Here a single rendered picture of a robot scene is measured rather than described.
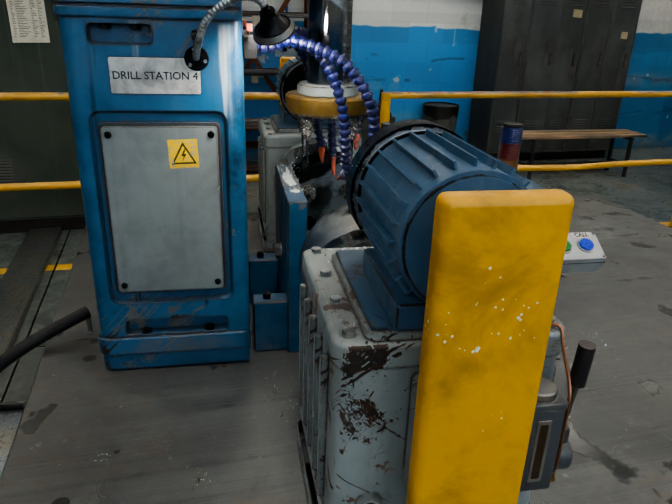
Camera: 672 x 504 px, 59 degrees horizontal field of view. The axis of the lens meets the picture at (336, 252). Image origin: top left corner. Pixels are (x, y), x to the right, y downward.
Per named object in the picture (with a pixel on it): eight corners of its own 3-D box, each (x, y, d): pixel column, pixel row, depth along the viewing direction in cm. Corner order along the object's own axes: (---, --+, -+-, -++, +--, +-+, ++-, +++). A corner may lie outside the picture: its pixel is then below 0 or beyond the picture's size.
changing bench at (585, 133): (617, 168, 645) (626, 128, 629) (638, 176, 616) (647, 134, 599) (499, 172, 615) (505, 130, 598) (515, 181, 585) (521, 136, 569)
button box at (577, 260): (520, 276, 123) (530, 261, 119) (510, 248, 127) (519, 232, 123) (596, 272, 126) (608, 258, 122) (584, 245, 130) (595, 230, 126)
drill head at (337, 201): (282, 255, 152) (282, 159, 143) (270, 206, 189) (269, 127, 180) (378, 252, 156) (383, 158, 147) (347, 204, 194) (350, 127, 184)
